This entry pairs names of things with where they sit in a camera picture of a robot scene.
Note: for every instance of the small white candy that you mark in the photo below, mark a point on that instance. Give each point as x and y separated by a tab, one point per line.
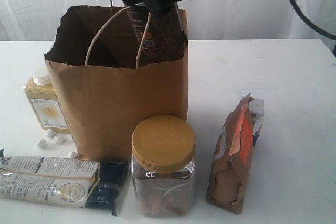
72	155

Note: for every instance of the white candy right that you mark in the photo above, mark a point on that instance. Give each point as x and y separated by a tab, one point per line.
59	140

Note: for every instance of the white candy left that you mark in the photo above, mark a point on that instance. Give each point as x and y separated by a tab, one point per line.
41	144

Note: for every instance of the lower white noodle package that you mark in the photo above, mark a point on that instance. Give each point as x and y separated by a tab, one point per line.
68	192

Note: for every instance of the dark can with pull tab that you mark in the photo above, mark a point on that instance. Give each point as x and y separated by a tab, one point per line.
163	31

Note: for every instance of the yellow millet bottle white cap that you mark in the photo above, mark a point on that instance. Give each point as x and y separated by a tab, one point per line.
43	99

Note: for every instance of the brown paper bag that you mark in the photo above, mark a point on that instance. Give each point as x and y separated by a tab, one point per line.
106	85

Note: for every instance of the clear jar with yellow lid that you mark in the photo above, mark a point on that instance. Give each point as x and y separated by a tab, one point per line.
163	166

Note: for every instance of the white and blue milk carton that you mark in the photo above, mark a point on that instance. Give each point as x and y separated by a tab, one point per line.
256	107

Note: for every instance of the white candy top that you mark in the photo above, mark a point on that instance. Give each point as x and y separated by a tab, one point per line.
50	133

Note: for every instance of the brown paper pouch orange label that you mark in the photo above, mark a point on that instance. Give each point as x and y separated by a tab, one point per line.
230	169

